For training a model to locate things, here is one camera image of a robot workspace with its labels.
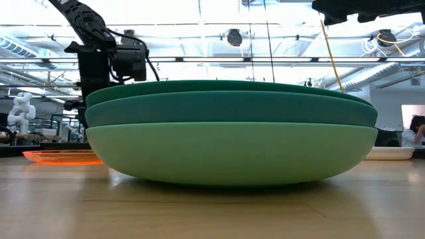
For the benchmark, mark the orange transparent plastic plate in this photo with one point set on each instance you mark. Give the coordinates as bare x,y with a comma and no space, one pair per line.
59,157

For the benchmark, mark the dark green plastic plate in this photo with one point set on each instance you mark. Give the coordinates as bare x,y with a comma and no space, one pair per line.
199,85

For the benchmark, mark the teal green plastic plate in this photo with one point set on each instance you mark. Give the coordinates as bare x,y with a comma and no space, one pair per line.
229,109

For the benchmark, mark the white plastic plate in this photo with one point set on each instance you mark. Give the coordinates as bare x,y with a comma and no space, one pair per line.
391,153

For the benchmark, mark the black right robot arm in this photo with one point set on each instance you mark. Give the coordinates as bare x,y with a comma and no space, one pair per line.
365,8

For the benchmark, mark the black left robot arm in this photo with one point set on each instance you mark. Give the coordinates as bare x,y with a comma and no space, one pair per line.
83,20

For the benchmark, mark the small white robot arm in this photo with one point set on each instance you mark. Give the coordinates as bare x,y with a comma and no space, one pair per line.
73,131

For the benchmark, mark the white robot figure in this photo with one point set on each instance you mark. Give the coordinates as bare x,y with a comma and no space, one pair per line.
21,109

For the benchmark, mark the wooden background table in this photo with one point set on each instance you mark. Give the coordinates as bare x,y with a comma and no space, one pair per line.
33,136

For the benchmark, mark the light green plastic plate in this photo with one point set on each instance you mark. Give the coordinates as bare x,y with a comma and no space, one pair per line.
229,156

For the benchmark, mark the long ceiling light strip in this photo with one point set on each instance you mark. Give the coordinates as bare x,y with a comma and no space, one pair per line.
282,59

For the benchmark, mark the person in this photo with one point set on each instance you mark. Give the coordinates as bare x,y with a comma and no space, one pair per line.
415,127

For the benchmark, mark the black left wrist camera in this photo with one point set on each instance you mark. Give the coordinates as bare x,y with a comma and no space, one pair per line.
131,63

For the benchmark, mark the black metal table frame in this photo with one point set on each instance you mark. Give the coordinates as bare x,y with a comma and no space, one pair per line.
40,149

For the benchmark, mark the silver ventilation duct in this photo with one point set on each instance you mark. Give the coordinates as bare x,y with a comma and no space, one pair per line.
372,76

